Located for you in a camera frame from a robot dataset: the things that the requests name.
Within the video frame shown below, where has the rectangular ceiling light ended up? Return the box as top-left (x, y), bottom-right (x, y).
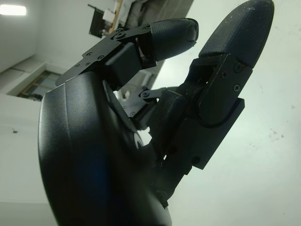
top-left (0, 4), bottom-right (28, 16)

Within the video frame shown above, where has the wooden beam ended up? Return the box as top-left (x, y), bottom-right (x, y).
top-left (112, 0), bottom-right (123, 31)

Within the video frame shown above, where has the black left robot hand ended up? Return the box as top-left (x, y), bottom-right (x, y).
top-left (37, 0), bottom-right (275, 226)

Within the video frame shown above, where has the black hanging panel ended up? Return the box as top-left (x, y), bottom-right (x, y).
top-left (88, 3), bottom-right (104, 38)

